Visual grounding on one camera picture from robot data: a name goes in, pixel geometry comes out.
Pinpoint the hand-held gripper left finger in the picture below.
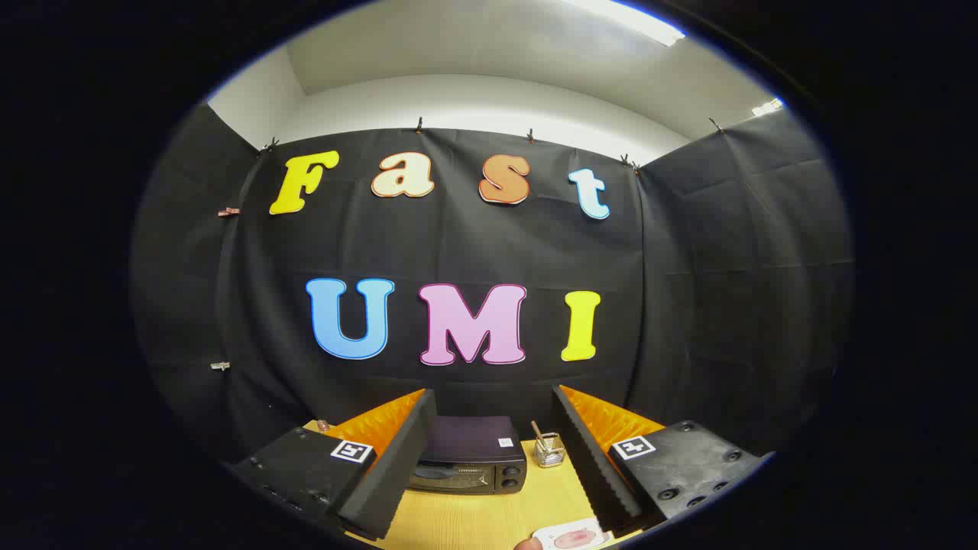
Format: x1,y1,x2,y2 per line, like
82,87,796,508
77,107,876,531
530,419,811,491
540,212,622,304
229,388,438,542

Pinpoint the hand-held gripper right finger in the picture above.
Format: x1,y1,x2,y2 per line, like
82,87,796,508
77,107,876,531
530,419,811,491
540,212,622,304
552,384,774,537

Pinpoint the clear glass holder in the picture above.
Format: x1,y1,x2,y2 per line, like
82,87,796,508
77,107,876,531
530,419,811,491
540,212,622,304
533,432,567,468

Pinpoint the white triangular plate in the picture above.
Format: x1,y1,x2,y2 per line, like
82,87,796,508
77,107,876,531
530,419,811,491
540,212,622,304
533,517,612,550

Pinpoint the black toaster oven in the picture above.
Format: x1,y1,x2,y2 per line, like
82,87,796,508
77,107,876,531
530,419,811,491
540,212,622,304
407,416,528,496

